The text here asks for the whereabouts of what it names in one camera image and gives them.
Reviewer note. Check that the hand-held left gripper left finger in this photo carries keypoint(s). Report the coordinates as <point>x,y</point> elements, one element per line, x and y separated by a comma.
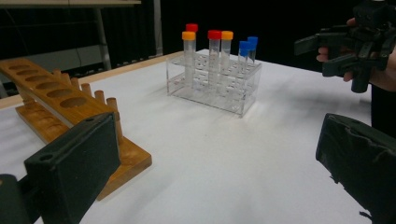
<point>77,168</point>

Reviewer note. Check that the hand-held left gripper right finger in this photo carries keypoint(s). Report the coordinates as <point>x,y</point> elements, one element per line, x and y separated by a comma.
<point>361,161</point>

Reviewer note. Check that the blue cap test tube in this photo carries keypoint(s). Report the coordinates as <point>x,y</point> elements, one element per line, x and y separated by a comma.
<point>253,40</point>
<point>244,48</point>

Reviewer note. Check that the wooden test tube rack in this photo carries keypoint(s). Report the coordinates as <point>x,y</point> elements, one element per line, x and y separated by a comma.
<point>134,158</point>

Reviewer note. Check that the orange cap test tube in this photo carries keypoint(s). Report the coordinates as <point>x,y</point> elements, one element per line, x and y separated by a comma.
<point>227,35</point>
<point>189,35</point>

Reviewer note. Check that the red cap test tube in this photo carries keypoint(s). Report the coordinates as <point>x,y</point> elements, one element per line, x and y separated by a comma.
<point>214,34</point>
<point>192,27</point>

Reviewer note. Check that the clear acrylic test tube rack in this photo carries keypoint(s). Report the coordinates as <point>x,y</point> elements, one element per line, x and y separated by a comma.
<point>218,102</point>

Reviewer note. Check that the white table mat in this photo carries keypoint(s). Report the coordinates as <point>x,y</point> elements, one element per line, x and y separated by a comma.
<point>218,155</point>

